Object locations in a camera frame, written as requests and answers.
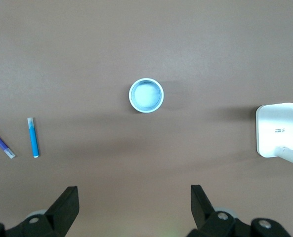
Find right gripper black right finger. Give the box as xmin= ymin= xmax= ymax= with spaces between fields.
xmin=185 ymin=184 xmax=293 ymax=237

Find blue marker pen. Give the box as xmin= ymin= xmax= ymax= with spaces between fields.
xmin=27 ymin=117 xmax=41 ymax=158

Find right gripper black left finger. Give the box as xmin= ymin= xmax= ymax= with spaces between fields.
xmin=0 ymin=186 xmax=80 ymax=237

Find light blue plastic cup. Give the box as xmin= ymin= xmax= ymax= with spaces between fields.
xmin=128 ymin=78 xmax=165 ymax=114

